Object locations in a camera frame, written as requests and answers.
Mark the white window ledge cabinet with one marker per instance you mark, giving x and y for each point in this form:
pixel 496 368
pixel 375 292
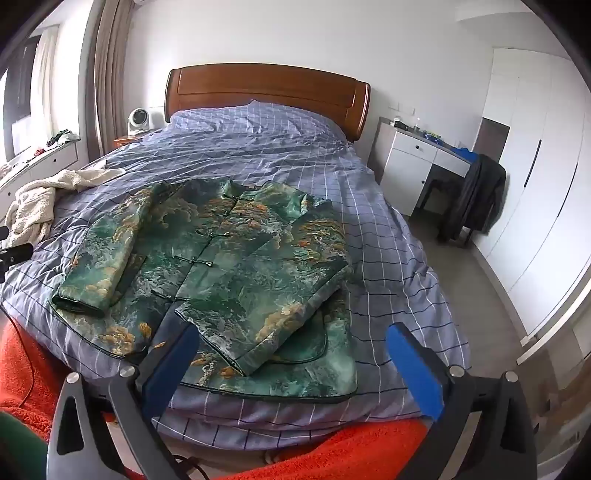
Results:
pixel 60 154

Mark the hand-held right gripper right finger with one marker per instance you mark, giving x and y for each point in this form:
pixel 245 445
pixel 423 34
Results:
pixel 415 369

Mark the blue cloth on desk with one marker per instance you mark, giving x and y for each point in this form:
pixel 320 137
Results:
pixel 463 153

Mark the dark chair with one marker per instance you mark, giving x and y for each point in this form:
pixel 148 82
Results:
pixel 434 184

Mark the white desk with drawers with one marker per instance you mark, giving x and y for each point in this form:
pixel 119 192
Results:
pixel 401 161

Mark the beige curtain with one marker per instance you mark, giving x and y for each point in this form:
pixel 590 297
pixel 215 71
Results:
pixel 111 69

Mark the cream fleece blanket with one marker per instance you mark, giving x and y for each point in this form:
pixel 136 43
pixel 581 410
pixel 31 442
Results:
pixel 32 198

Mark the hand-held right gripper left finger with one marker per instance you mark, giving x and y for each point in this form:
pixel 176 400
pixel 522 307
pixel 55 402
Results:
pixel 171 369

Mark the orange fleece blanket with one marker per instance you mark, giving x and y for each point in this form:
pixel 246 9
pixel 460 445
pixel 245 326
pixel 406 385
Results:
pixel 27 378

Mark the white round camera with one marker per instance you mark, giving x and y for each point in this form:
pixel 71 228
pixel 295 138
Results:
pixel 138 121

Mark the wooden headboard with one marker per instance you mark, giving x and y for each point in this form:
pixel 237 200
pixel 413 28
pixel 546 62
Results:
pixel 268 90

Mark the white wardrobe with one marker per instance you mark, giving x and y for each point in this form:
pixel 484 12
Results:
pixel 545 184

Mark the wooden nightstand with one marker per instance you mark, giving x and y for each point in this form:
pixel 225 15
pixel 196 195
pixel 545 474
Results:
pixel 127 140

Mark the green patterned padded jacket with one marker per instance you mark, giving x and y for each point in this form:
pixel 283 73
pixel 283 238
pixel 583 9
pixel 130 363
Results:
pixel 240 277

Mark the black jacket on chair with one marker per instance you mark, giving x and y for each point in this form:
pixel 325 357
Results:
pixel 480 194

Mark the bed with blue sheet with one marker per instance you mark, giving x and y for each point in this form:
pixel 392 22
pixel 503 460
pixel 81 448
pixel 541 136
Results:
pixel 392 258

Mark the green item on ledge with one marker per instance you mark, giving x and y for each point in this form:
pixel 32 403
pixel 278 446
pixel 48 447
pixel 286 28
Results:
pixel 62 137

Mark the dark green cloth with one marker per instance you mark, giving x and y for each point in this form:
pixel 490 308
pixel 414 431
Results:
pixel 18 447

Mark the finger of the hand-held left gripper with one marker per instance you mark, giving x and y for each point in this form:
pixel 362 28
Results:
pixel 16 254

